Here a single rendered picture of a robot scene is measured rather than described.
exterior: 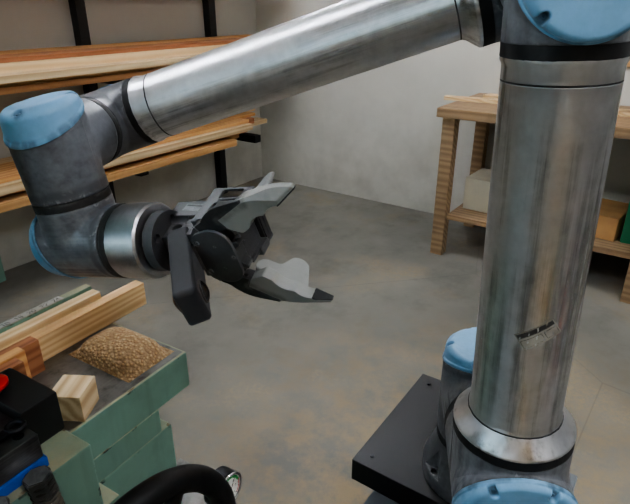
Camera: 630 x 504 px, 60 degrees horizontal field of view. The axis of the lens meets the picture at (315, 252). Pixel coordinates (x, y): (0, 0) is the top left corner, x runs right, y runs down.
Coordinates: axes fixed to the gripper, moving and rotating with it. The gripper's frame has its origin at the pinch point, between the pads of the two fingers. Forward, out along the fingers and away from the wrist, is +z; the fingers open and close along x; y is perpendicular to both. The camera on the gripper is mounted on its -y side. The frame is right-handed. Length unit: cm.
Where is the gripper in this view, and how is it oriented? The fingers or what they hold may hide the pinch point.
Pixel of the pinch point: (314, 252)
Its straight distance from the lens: 55.0
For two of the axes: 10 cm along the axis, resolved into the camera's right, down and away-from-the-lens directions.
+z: 9.2, 0.0, -3.9
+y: 2.9, -6.6, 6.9
